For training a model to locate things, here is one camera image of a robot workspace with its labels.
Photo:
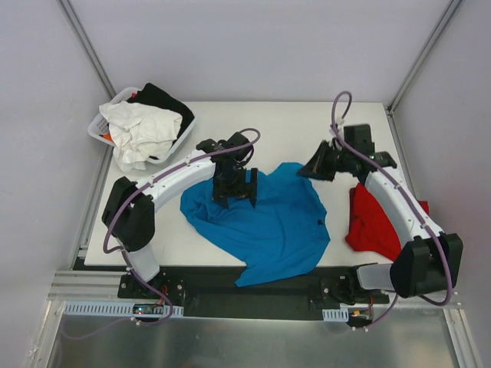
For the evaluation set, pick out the white slotted cable duct left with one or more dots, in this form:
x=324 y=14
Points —
x=120 y=309

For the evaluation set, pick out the red t-shirt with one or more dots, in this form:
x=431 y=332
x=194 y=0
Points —
x=369 y=227

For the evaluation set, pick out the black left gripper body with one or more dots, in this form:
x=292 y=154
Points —
x=233 y=190

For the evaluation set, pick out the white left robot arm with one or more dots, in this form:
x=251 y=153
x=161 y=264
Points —
x=132 y=205

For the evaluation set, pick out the black robot base mount plate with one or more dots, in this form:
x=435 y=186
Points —
x=212 y=292

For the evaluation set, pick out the white slotted cable duct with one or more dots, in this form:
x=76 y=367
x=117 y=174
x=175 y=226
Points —
x=120 y=309
x=340 y=315

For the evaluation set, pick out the aluminium frame post right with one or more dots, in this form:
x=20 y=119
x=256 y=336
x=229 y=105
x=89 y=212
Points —
x=443 y=22

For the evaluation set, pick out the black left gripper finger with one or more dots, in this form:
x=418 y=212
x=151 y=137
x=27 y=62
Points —
x=221 y=199
x=252 y=186

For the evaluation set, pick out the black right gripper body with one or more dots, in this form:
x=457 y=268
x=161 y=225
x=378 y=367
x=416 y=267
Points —
x=331 y=160

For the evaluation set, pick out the aluminium table edge rail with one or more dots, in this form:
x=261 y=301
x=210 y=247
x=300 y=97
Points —
x=103 y=285

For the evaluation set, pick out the aluminium frame post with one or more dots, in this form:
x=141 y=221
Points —
x=443 y=22
x=84 y=40

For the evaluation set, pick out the white t-shirt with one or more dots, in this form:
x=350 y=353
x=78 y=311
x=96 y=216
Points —
x=139 y=131

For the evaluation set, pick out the aluminium frame post left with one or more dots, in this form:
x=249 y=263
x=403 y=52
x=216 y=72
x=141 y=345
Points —
x=84 y=40

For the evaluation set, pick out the white slotted cable duct right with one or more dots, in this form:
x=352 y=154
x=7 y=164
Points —
x=340 y=315

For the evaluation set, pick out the black t-shirt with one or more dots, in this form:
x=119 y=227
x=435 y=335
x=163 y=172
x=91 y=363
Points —
x=153 y=96

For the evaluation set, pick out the blue t-shirt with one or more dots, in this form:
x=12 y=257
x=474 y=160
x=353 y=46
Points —
x=283 y=235

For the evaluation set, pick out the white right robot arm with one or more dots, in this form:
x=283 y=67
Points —
x=429 y=260

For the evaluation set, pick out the white laundry basket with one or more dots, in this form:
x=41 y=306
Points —
x=99 y=125

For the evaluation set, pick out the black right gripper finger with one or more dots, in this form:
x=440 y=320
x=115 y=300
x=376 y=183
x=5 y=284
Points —
x=322 y=157
x=318 y=173

